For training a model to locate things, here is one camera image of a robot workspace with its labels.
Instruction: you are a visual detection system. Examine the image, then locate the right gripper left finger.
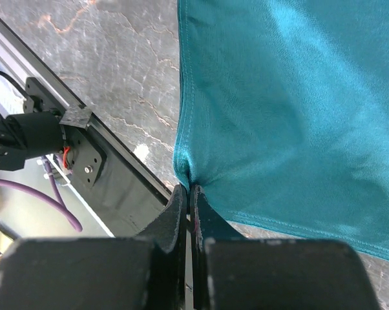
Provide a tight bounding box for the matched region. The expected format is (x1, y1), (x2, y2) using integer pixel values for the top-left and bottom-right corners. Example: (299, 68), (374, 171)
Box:
(134, 185), (187, 309)

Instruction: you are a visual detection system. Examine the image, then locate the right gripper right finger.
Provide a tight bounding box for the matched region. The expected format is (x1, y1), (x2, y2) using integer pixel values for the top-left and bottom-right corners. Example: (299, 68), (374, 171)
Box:
(189, 185), (246, 309)

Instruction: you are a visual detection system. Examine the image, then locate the teal satin napkin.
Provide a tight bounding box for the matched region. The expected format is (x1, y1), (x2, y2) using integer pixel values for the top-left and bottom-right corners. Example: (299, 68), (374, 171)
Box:
(173, 1), (389, 260)

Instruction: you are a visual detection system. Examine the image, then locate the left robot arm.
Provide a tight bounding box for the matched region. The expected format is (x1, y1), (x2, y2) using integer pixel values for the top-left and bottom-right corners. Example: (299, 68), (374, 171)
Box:
(0, 77), (107, 188)

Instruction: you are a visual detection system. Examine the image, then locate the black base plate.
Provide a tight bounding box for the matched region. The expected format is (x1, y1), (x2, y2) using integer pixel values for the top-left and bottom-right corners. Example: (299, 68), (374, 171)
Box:
(79, 128), (168, 237)

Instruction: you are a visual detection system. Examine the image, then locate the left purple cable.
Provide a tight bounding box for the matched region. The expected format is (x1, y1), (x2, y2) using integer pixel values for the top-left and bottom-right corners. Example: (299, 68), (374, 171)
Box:
(0, 156), (84, 233)

